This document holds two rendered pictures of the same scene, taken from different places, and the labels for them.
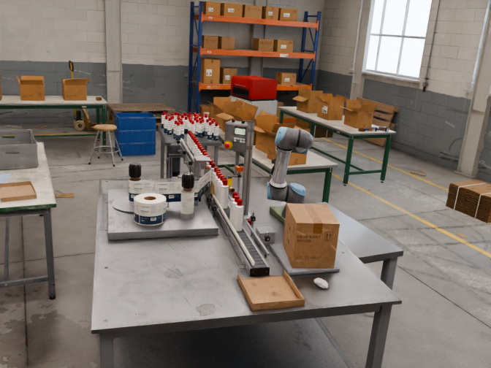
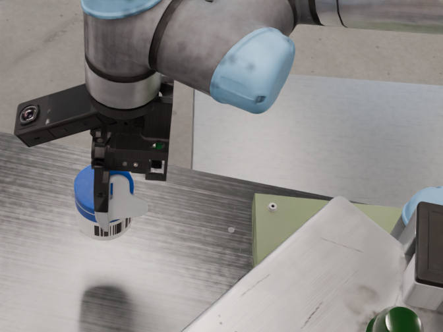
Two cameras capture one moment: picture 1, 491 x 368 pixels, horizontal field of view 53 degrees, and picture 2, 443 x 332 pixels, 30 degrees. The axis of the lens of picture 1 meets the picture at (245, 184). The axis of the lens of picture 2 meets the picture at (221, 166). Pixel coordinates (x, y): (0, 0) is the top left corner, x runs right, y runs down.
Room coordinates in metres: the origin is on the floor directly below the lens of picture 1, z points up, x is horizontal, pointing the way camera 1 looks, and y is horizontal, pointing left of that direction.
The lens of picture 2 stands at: (3.27, 0.24, 1.82)
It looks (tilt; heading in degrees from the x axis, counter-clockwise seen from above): 53 degrees down; 287
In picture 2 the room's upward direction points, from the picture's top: 10 degrees clockwise
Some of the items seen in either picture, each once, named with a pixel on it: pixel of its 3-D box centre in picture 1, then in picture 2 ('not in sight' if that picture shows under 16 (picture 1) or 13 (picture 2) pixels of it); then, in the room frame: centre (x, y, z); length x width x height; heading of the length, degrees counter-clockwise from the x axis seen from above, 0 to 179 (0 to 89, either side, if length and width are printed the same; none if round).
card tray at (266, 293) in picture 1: (269, 288); not in sight; (2.18, -0.16, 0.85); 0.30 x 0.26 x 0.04; 16
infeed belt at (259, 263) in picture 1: (226, 214); not in sight; (3.13, 0.12, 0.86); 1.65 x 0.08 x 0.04; 16
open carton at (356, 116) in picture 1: (356, 113); not in sight; (7.26, -1.58, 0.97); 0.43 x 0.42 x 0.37; 112
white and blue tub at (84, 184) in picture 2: not in sight; (104, 201); (3.55, -0.24, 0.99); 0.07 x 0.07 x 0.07
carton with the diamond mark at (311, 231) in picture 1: (309, 234); not in sight; (2.58, -0.39, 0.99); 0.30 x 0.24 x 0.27; 7
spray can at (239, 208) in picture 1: (239, 215); not in sight; (2.82, 0.03, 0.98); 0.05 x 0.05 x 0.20
